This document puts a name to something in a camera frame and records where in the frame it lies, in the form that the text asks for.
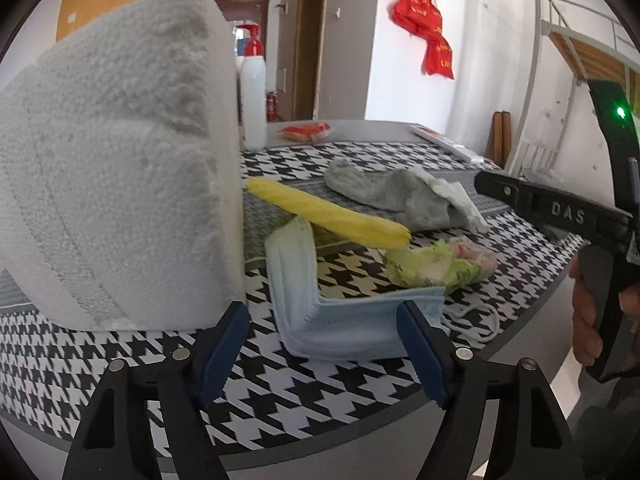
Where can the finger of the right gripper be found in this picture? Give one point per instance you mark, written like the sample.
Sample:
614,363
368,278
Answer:
539,204

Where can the grey sock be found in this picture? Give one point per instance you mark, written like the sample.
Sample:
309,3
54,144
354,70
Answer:
411,201

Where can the blue face mask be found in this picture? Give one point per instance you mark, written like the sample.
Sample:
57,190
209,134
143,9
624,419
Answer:
357,329

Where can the yellow sponge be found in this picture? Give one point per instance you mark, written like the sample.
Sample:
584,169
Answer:
362,229

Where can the person's right hand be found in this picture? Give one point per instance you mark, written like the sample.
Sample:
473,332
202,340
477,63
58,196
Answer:
587,344

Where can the green floral tissue pack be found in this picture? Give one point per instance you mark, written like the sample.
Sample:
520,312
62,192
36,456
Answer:
450,264

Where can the white remote control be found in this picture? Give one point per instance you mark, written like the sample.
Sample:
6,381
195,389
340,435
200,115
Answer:
448,145

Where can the metal bunk bed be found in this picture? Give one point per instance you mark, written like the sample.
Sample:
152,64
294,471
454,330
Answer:
591,44

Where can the houndstooth table cloth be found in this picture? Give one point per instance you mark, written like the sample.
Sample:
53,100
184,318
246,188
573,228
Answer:
276,405

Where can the white foam box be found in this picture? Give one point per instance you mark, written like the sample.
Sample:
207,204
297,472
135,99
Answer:
121,190

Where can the red hanging bags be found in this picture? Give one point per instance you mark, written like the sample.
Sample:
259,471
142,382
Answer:
422,18

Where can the red snack packet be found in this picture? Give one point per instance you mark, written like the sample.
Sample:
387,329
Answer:
306,132

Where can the red fire extinguisher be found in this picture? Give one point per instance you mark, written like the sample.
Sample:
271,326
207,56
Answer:
272,107

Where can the side wooden door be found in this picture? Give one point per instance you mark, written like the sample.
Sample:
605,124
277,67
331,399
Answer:
307,58

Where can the white red pump bottle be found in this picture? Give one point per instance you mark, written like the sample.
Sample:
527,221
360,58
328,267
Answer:
253,91

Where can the dark brown entrance door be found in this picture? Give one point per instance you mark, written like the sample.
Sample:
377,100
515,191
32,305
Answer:
255,11

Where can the wooden planks by wall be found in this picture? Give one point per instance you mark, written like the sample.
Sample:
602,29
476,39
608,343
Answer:
501,137

